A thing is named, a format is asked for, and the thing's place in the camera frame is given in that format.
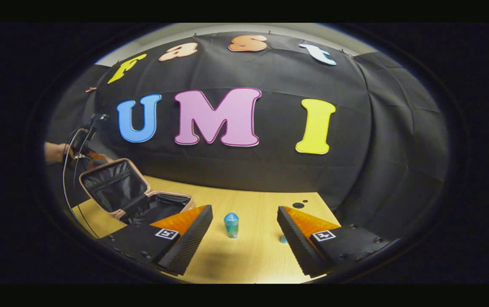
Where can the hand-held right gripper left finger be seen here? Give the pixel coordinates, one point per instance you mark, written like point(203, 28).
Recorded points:
point(193, 238)

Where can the white teal-capped cream tube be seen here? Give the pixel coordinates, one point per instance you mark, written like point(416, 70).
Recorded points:
point(283, 239)

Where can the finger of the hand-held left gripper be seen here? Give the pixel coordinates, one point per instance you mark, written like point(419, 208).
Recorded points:
point(97, 157)

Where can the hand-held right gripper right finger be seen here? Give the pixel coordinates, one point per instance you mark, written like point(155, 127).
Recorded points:
point(295, 243)

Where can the black backdrop cloth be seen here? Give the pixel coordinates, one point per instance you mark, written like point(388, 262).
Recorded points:
point(278, 170)

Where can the blue-capped green bottle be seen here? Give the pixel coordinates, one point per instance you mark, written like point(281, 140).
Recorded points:
point(231, 228)

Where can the pink suitcase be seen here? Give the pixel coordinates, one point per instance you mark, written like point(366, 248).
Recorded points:
point(112, 187)

